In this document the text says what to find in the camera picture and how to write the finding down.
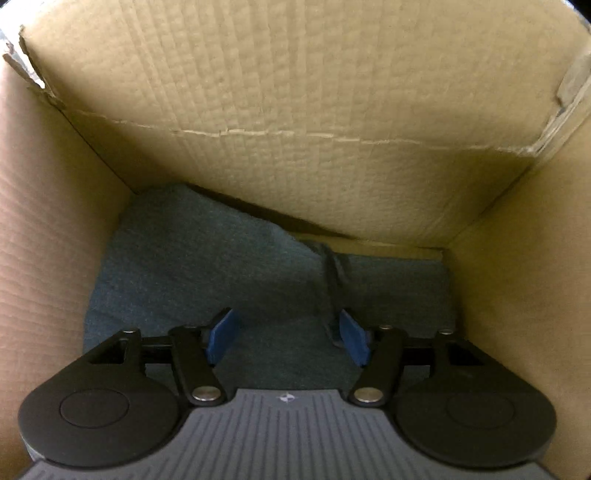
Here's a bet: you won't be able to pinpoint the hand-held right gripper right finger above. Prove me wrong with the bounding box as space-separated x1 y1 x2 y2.
338 308 478 408

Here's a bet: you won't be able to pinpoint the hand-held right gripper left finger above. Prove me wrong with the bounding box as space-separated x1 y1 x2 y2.
85 307 243 407

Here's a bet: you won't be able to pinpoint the dark grey pants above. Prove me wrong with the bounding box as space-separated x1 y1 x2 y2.
83 184 458 398

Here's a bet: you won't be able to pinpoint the cardboard box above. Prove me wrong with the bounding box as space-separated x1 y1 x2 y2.
0 0 591 480

